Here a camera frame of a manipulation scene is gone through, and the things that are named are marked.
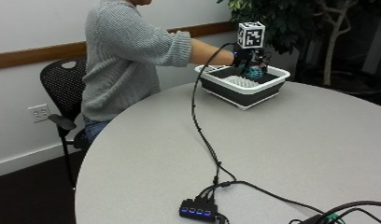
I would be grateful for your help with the black mesh office chair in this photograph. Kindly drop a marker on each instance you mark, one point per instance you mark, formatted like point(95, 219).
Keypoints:
point(64, 84)

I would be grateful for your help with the the person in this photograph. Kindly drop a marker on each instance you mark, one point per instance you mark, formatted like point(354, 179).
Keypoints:
point(124, 62)

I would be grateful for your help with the indoor tree with green leaves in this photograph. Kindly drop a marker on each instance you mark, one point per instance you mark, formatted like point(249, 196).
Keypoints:
point(289, 21)

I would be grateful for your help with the wooden wall rail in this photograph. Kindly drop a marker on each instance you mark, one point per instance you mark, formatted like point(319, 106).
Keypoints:
point(36, 54)

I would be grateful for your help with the black hub with blue lights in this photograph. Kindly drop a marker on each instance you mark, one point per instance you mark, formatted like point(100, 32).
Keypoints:
point(197, 211)

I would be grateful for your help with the white wall outlet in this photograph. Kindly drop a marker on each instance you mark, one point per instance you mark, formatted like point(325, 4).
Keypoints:
point(39, 113)

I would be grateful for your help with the white cube with black markers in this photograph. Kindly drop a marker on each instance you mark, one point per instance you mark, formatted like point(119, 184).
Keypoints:
point(250, 34)

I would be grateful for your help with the black and white dish tub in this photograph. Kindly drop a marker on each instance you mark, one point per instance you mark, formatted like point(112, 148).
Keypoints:
point(240, 90)

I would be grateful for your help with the black plug with green tip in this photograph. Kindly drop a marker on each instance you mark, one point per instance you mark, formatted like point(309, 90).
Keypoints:
point(322, 218)

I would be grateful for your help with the teal perforated ball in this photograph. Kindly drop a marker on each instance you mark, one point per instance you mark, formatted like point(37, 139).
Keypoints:
point(253, 73)

